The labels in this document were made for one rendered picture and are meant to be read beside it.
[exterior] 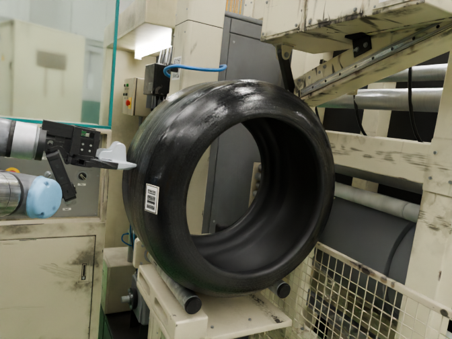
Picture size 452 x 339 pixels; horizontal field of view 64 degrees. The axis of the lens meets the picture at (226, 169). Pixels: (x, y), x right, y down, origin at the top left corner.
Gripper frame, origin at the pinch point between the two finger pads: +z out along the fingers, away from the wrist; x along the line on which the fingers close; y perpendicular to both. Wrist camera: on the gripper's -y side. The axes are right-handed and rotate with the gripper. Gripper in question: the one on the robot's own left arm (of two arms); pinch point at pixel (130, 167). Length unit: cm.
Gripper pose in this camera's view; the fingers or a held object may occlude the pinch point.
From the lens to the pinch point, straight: 88.3
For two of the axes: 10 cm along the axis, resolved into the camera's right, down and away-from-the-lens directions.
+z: 8.6, 1.5, 4.9
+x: -4.7, -1.8, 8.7
